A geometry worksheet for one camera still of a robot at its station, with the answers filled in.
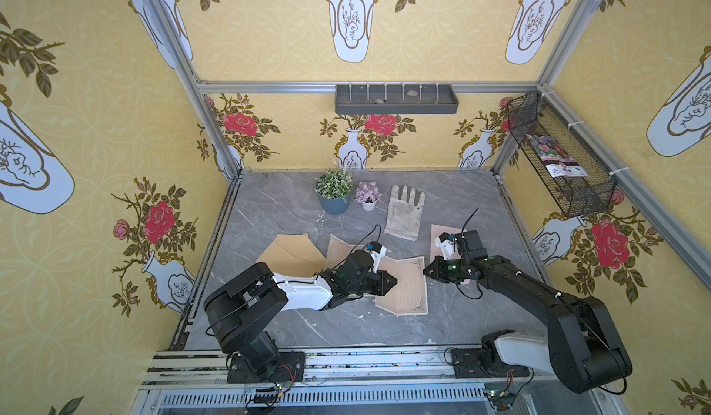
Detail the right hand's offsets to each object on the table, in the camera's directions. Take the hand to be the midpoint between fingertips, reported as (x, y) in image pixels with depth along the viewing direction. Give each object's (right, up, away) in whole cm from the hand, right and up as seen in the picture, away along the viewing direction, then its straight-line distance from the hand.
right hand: (424, 273), depth 87 cm
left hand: (-8, -2, -4) cm, 10 cm away
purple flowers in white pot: (-17, +25, +13) cm, 33 cm away
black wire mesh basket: (+45, +24, -4) cm, 52 cm away
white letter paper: (-5, -6, -2) cm, 8 cm away
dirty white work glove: (-3, +16, +17) cm, 24 cm away
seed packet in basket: (+34, +34, -11) cm, 49 cm away
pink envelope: (+8, +12, +13) cm, 20 cm away
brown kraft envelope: (-43, +4, +8) cm, 44 cm away
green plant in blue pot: (-30, +27, +8) cm, 41 cm away
